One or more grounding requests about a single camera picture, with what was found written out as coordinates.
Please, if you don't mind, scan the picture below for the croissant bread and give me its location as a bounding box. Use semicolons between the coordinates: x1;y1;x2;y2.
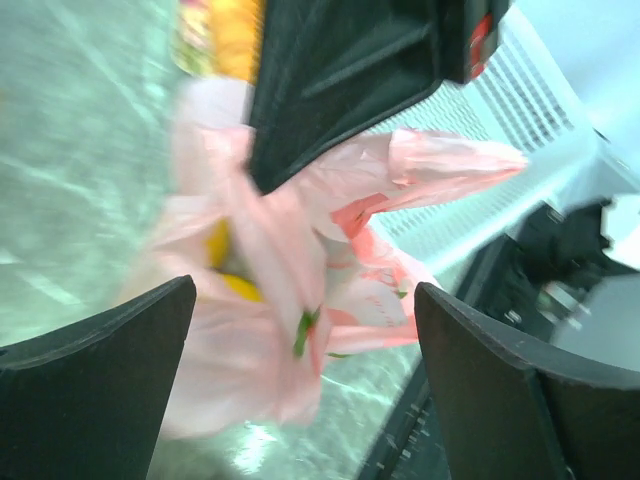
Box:
208;0;265;85

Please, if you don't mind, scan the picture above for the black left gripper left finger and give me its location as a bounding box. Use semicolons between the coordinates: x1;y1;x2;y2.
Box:
1;276;196;480

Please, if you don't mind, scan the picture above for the white plastic basket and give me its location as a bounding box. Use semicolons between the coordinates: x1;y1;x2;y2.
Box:
369;4;640;271

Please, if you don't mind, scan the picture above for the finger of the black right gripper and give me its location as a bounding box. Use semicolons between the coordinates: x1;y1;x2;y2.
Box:
248;0;511;194

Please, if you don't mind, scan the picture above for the yellow banana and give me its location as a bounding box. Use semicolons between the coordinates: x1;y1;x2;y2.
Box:
205;218;232;269

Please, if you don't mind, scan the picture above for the pink plastic grocery bag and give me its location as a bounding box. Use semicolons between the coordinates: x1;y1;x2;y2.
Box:
121;76;527;438

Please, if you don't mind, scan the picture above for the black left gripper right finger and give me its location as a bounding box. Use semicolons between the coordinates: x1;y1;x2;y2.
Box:
414;282;639;480

